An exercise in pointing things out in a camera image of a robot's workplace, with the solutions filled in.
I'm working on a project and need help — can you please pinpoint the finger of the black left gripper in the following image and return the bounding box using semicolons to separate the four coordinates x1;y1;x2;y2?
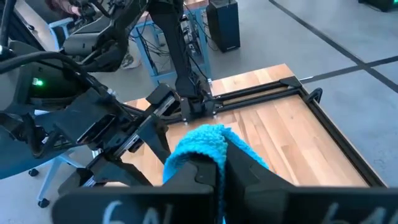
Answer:
138;116;172;165
88;157;153;188

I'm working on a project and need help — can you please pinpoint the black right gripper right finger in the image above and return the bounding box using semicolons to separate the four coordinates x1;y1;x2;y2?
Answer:
224;138;293;200

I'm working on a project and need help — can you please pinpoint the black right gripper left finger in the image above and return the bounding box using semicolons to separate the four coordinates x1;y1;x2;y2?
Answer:
163;157;218;189

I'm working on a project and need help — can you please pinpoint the teal microfiber towel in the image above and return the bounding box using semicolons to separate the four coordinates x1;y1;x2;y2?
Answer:
162;123;270;224

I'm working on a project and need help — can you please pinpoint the person's forearm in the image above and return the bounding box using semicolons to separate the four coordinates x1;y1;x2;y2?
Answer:
45;0;74;15

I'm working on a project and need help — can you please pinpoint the black computer tower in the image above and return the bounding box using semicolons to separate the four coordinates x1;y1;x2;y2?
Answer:
206;0;241;53

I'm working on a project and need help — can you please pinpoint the blue metal desk frame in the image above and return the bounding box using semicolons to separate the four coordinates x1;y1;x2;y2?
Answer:
129;4;212;86

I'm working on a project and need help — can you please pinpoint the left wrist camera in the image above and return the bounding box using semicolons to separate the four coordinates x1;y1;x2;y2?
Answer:
54;90;118;146

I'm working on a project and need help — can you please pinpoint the black aluminium table frame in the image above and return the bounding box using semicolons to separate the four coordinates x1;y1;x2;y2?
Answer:
124;74;388;189

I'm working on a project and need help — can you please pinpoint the black curved clamp handle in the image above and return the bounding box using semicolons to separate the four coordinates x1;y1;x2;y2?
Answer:
305;87;323;104

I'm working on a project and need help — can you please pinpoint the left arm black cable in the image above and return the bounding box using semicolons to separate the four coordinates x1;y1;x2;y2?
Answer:
0;50;94;82

